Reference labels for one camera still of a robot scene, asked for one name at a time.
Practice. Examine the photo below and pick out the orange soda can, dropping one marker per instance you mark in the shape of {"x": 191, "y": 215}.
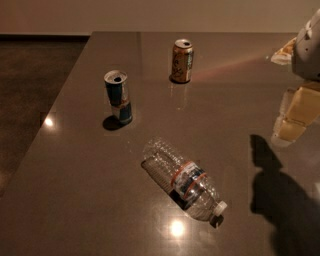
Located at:
{"x": 182, "y": 61}

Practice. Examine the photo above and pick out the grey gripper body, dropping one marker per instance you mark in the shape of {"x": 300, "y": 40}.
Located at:
{"x": 308, "y": 53}

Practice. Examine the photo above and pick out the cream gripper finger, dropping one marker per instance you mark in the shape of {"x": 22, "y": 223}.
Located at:
{"x": 299, "y": 108}
{"x": 283, "y": 56}

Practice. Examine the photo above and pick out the blue silver energy drink can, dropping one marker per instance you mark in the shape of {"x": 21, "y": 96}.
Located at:
{"x": 118, "y": 94}

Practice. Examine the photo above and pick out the clear plastic water bottle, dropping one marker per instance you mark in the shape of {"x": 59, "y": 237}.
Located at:
{"x": 184, "y": 180}

